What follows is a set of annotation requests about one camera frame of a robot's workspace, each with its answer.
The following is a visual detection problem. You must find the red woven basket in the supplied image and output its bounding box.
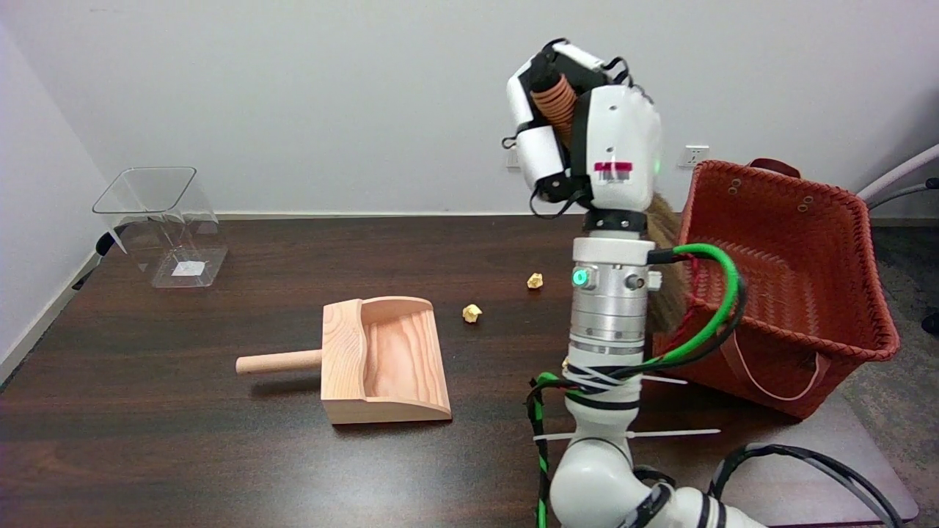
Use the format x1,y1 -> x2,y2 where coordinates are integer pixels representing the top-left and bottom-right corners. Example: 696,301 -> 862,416
651,158 -> 901,421

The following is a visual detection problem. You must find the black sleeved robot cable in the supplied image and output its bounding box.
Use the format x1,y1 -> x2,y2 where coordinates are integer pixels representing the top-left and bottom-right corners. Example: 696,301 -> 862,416
706,443 -> 905,528

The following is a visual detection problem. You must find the wooden dustpan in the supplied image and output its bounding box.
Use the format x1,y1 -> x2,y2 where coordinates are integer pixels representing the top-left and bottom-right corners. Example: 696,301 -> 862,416
235,296 -> 453,425

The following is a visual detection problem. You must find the small broom with handle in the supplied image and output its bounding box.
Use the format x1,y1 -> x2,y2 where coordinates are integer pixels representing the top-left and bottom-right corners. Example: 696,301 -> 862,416
530,68 -> 692,335

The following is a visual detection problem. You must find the clear plastic bin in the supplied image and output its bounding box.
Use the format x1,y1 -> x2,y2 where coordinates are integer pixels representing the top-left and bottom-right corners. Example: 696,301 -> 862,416
92,166 -> 228,289

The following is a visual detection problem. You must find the chair with white armrest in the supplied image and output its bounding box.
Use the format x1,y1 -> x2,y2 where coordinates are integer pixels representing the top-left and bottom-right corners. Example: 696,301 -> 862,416
857,143 -> 939,213

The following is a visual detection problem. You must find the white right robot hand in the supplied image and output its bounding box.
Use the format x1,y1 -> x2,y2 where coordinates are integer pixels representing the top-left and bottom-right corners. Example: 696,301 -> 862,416
502,38 -> 662,232

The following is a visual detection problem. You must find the black object behind table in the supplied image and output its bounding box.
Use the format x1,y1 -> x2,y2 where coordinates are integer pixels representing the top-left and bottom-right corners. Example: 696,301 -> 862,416
72,231 -> 127,291

